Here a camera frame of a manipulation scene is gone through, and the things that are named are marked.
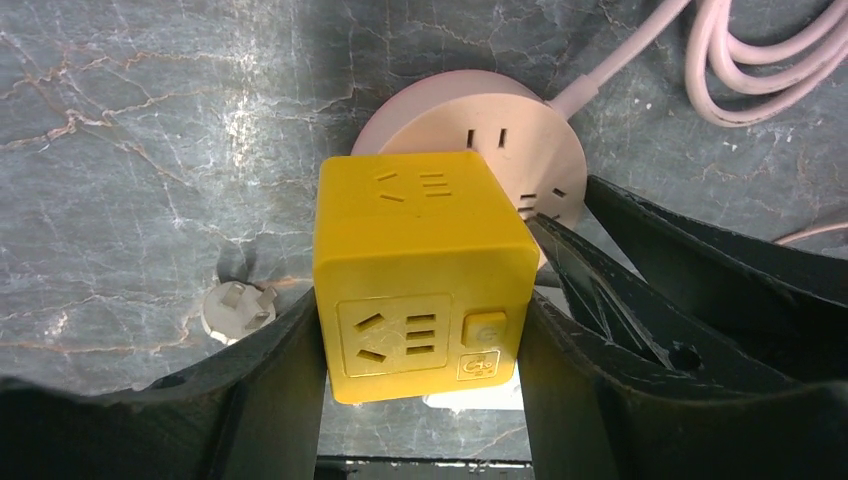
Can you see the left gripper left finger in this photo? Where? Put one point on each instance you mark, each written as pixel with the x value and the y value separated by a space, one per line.
pixel 251 411

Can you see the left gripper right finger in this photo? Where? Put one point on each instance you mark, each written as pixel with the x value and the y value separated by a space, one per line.
pixel 595 410

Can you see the pink round socket stack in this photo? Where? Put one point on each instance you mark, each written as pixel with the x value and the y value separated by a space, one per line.
pixel 533 152

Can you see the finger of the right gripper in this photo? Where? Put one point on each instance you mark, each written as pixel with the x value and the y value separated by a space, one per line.
pixel 624 311
pixel 785 307

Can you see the large white power strip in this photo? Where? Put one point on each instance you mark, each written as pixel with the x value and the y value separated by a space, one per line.
pixel 504 397

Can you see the yellow cube adapter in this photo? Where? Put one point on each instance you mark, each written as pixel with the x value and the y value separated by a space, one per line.
pixel 423 272

